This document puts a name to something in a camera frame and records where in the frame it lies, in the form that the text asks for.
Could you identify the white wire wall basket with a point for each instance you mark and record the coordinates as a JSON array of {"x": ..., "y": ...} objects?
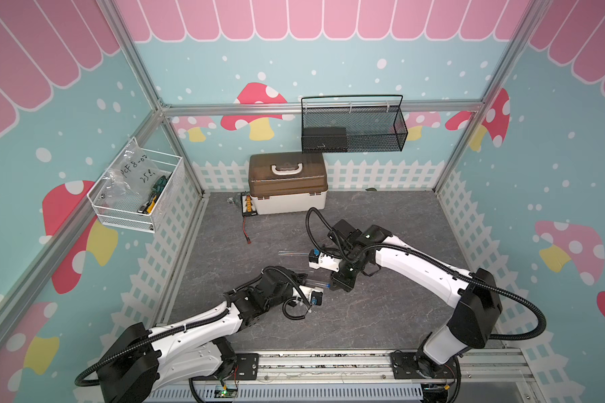
[{"x": 123, "y": 215}]

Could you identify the green yellow tool in basket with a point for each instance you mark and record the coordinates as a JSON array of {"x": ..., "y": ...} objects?
[{"x": 156, "y": 190}]

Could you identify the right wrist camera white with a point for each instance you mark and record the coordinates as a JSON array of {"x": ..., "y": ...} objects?
[{"x": 319, "y": 260}]

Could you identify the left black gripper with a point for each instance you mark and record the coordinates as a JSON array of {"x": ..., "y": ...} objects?
[{"x": 298, "y": 280}]

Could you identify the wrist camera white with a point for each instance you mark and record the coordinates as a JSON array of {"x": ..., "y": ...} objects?
[
  {"x": 319, "y": 260},
  {"x": 313, "y": 295}
]

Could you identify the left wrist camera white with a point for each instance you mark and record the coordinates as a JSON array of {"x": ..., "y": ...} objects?
[{"x": 313, "y": 295}]

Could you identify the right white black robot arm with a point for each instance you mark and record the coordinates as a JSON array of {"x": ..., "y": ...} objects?
[{"x": 473, "y": 295}]

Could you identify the clear test tube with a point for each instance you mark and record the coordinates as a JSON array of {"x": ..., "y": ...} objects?
[{"x": 292, "y": 253}]

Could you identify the black box in mesh basket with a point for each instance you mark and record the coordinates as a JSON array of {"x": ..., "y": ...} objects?
[{"x": 324, "y": 140}]

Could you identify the black yellow battery charger board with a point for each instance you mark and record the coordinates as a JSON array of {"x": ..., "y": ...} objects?
[{"x": 247, "y": 206}]

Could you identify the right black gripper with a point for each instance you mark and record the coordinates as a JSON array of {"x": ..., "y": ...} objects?
[{"x": 339, "y": 283}]

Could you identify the clear plastic labelled bag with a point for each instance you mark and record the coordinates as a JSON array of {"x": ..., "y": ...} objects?
[{"x": 130, "y": 177}]

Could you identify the brown lid storage toolbox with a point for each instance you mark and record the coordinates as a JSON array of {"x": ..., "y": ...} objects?
[{"x": 289, "y": 182}]

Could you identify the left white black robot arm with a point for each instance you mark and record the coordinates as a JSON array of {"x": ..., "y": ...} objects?
[{"x": 142, "y": 360}]

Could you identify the black mesh wall basket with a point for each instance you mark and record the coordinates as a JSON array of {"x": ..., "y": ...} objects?
[{"x": 374, "y": 123}]

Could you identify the clear test tube diagonal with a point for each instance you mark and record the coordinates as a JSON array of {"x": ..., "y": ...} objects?
[{"x": 313, "y": 282}]

